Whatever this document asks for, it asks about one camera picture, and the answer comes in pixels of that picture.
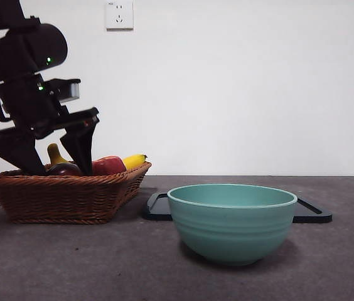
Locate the yellow banana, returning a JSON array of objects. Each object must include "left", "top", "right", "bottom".
[{"left": 46, "top": 143, "right": 149, "bottom": 172}]

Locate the white wall socket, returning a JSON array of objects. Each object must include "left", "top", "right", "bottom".
[{"left": 106, "top": 1, "right": 135, "bottom": 31}]

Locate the brown wicker basket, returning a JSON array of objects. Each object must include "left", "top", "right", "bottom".
[{"left": 0, "top": 161, "right": 153, "bottom": 225}]

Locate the dark purple plum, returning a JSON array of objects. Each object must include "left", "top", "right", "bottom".
[{"left": 45, "top": 162, "right": 84, "bottom": 177}]

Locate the red apple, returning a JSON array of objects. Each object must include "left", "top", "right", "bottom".
[{"left": 91, "top": 156, "right": 128, "bottom": 176}]

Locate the teal green bowl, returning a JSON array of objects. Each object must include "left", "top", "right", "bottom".
[{"left": 166, "top": 184, "right": 299, "bottom": 267}]

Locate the dark rectangular tray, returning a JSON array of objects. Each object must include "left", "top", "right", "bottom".
[{"left": 141, "top": 192, "right": 334, "bottom": 224}]

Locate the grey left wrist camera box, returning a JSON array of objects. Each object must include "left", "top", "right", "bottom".
[{"left": 50, "top": 78, "right": 82, "bottom": 104}]

